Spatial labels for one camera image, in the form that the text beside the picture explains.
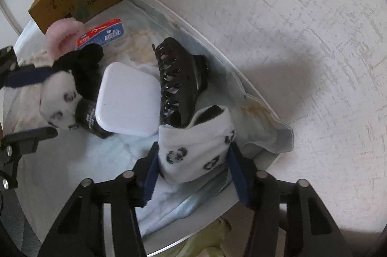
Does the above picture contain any white panda print sock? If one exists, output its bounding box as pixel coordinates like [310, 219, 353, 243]
[158, 105, 236, 185]
[39, 44, 105, 131]

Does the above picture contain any pink fluffy scrunchie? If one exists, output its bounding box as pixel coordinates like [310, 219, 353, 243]
[45, 18, 87, 59]

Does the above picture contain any red and blue packet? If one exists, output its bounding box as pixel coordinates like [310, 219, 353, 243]
[75, 18, 125, 49]

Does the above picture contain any black hair claw clip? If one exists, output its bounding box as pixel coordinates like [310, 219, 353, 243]
[152, 37, 212, 128]

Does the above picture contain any white desktop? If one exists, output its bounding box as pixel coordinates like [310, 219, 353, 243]
[0, 0, 295, 256]

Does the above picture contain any light blue floral cloth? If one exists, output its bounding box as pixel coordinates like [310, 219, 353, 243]
[3, 0, 295, 238]

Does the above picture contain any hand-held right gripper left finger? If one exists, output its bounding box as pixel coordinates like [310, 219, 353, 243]
[41, 142, 161, 257]

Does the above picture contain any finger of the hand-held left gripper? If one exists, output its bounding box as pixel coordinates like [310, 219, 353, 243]
[0, 127, 59, 189]
[0, 45, 59, 90]

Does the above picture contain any white square case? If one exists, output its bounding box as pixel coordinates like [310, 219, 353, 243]
[95, 61, 162, 137]

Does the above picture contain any small black printed object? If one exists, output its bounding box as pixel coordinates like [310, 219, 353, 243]
[75, 100, 114, 140]

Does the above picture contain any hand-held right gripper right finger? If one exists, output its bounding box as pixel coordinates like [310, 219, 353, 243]
[227, 145, 353, 257]

